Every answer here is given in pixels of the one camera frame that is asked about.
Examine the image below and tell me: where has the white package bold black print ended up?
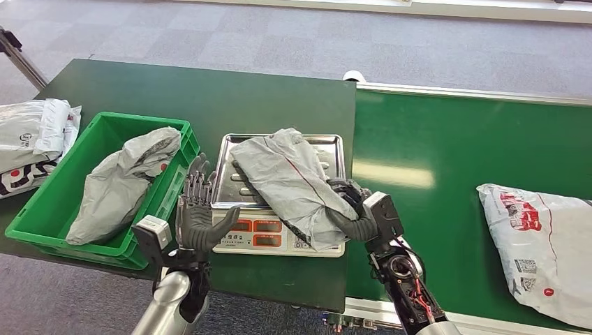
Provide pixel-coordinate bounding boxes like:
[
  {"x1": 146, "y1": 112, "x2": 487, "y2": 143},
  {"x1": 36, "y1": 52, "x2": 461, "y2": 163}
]
[{"x1": 0, "y1": 154, "x2": 64, "y2": 200}]

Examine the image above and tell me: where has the grey package with small logo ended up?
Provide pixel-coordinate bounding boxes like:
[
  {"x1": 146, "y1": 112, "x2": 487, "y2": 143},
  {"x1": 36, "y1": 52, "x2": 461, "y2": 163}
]
[{"x1": 0, "y1": 98, "x2": 83, "y2": 174}]

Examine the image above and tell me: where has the green plastic basket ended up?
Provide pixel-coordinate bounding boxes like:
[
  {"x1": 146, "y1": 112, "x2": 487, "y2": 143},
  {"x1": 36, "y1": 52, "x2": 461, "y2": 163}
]
[{"x1": 4, "y1": 111, "x2": 201, "y2": 271}]

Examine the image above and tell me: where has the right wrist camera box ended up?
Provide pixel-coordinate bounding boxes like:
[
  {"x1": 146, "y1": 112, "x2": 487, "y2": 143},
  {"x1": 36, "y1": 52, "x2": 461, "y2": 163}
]
[{"x1": 362, "y1": 191, "x2": 405, "y2": 246}]

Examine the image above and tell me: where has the plain grey crumpled package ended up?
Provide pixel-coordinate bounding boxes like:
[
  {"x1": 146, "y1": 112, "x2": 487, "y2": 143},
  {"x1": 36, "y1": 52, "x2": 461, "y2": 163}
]
[{"x1": 65, "y1": 127, "x2": 182, "y2": 246}]

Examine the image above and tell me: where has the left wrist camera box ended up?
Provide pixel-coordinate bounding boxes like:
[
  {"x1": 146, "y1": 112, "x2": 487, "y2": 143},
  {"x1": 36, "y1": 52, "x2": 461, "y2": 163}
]
[{"x1": 131, "y1": 214, "x2": 173, "y2": 269}]

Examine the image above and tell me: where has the large white package red print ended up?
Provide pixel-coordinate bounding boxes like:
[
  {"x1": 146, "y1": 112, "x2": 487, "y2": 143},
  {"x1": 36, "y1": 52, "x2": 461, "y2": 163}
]
[{"x1": 476, "y1": 183, "x2": 592, "y2": 330}]

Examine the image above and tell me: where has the green belt conveyor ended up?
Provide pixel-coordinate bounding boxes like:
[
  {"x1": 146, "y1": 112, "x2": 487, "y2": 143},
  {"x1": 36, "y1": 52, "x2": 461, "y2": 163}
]
[{"x1": 344, "y1": 70, "x2": 592, "y2": 335}]

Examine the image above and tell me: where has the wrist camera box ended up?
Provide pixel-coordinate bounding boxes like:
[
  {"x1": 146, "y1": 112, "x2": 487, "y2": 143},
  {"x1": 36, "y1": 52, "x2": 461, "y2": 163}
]
[
  {"x1": 131, "y1": 214, "x2": 173, "y2": 269},
  {"x1": 362, "y1": 191, "x2": 405, "y2": 246}
]

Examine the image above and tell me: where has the white scale with steel tray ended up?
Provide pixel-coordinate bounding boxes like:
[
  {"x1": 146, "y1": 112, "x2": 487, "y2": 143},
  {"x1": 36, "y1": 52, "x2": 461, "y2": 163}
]
[{"x1": 210, "y1": 133, "x2": 347, "y2": 258}]

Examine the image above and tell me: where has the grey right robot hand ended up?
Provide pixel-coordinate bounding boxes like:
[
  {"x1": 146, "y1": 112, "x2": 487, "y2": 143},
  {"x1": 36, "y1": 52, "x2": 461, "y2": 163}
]
[{"x1": 325, "y1": 177, "x2": 380, "y2": 243}]

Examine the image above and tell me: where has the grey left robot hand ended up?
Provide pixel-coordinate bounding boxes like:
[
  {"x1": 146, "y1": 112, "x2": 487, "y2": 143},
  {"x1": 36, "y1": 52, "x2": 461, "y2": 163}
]
[{"x1": 176, "y1": 152, "x2": 242, "y2": 254}]

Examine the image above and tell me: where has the grey package with red print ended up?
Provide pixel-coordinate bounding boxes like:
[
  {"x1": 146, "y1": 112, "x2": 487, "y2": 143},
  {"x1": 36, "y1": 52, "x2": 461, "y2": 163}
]
[{"x1": 230, "y1": 128, "x2": 360, "y2": 253}]

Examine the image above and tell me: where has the metal stand pole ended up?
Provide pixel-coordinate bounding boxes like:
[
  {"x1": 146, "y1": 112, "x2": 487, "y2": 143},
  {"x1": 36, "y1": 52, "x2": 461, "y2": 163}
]
[{"x1": 0, "y1": 27, "x2": 49, "y2": 91}]

